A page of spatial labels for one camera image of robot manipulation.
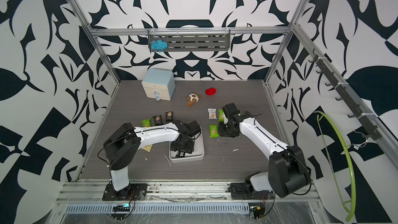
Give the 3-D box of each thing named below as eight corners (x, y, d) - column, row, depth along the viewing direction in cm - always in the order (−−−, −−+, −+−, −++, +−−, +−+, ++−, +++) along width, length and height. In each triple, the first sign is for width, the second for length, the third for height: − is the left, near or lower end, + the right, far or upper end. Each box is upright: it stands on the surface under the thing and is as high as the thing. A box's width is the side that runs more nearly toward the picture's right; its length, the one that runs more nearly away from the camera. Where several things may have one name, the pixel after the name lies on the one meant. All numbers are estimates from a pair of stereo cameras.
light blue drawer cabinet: (146, 99, 111) (140, 84, 99) (155, 80, 123) (150, 64, 112) (171, 102, 110) (167, 87, 98) (177, 82, 122) (175, 67, 110)
